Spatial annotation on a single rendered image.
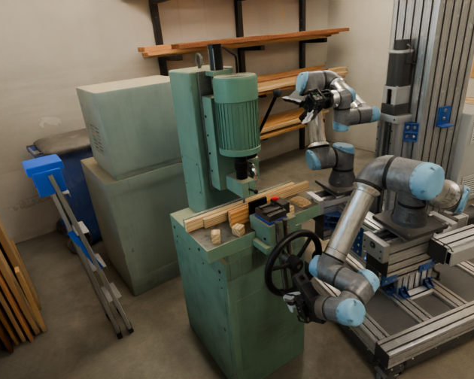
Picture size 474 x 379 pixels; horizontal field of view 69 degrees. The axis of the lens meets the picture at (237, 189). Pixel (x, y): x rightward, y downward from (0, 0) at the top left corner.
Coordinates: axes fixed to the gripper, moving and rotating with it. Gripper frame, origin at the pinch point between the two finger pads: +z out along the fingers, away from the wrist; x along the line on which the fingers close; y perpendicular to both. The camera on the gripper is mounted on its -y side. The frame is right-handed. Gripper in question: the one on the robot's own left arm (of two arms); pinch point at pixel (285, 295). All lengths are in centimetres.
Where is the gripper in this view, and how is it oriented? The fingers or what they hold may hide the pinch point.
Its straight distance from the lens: 136.9
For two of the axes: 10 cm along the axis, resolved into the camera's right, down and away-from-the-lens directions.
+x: 8.4, -2.8, 4.7
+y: 3.3, 9.4, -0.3
